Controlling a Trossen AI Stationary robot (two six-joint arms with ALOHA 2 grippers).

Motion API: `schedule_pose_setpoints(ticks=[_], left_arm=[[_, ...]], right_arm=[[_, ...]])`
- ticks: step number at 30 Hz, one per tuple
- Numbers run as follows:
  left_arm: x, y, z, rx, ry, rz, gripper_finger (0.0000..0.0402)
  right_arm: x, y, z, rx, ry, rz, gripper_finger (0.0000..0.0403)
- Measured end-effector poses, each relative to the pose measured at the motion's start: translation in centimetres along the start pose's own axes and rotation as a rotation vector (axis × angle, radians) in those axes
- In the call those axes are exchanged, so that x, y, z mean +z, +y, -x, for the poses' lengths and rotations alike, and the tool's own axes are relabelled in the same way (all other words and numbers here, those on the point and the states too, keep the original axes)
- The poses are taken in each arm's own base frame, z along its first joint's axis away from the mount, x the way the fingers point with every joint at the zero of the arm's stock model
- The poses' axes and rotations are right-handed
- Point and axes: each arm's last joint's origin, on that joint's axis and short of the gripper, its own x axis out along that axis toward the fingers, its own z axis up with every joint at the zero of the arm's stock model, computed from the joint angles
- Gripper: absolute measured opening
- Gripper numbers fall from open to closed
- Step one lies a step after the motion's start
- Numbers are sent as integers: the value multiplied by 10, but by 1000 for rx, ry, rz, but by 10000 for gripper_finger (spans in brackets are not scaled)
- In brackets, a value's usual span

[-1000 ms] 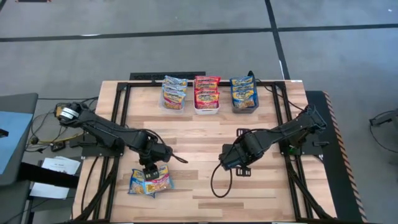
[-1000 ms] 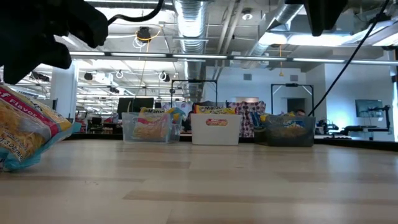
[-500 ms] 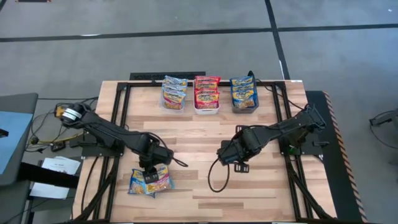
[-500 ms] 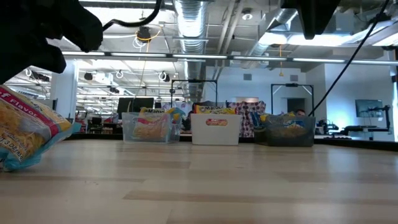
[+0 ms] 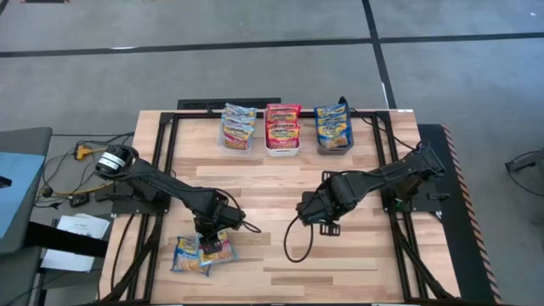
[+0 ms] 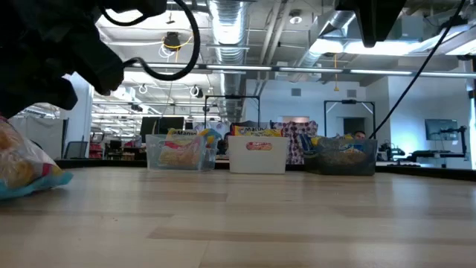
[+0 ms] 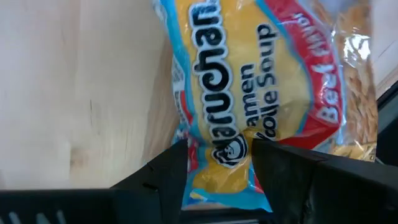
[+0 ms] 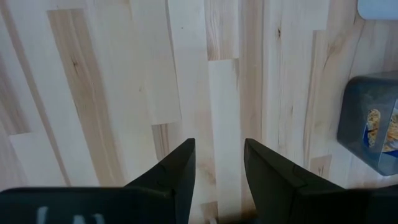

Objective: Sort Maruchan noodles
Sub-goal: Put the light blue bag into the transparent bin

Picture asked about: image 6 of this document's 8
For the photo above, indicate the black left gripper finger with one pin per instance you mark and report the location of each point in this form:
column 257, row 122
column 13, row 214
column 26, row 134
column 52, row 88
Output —
column 33, row 95

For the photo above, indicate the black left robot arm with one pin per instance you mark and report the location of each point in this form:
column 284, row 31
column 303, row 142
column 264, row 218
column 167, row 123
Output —
column 141, row 5

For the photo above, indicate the black background robot arm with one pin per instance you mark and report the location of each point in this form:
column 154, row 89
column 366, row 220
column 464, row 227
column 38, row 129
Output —
column 427, row 153

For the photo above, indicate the grey mesh chair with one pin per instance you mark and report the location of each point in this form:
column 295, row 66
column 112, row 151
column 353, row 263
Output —
column 76, row 150

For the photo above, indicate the black background monitors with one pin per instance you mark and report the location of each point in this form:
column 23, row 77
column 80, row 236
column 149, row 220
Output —
column 163, row 124

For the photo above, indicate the clear plastic bin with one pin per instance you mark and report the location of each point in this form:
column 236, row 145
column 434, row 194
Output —
column 152, row 160

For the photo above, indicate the white plastic bin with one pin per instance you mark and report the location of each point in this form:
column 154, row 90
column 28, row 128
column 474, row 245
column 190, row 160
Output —
column 238, row 164

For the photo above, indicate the person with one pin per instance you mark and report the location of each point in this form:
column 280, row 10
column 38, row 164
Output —
column 359, row 134

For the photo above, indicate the smoked grey plastic bin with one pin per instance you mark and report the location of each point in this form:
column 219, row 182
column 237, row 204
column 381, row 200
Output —
column 368, row 167

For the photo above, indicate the black overhead camera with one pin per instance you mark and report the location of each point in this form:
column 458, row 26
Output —
column 172, row 40

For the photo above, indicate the silver ventilation duct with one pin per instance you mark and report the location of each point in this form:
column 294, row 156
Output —
column 227, row 30
column 323, row 41

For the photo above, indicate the black background rig frame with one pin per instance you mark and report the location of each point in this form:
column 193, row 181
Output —
column 349, row 101
column 230, row 97

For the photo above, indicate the black aluminium rig frame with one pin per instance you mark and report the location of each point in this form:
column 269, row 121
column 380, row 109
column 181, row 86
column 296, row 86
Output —
column 275, row 69

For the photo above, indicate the black wall screen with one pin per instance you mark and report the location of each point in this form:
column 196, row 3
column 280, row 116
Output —
column 440, row 128

